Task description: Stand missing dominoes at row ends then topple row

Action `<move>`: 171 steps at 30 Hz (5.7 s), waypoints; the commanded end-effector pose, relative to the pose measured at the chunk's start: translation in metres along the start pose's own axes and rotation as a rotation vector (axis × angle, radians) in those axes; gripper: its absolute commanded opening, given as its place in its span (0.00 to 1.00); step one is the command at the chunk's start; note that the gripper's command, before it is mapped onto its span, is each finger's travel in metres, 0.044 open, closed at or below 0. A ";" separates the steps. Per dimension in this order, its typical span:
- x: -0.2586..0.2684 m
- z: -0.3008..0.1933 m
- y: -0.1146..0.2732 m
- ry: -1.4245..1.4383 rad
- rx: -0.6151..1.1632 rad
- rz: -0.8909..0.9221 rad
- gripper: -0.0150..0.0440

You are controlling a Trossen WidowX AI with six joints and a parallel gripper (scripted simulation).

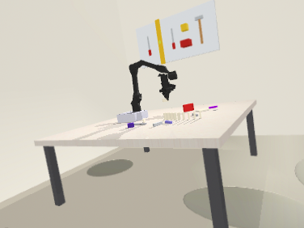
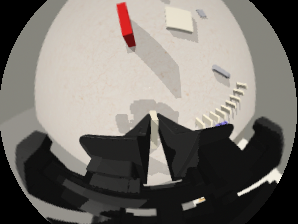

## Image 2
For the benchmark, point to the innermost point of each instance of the red rectangular block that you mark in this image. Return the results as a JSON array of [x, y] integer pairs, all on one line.
[[126, 27]]

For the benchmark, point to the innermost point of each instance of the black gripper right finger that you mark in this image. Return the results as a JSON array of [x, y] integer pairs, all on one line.
[[180, 143]]

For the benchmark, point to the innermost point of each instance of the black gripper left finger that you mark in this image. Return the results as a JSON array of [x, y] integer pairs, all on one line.
[[133, 146]]

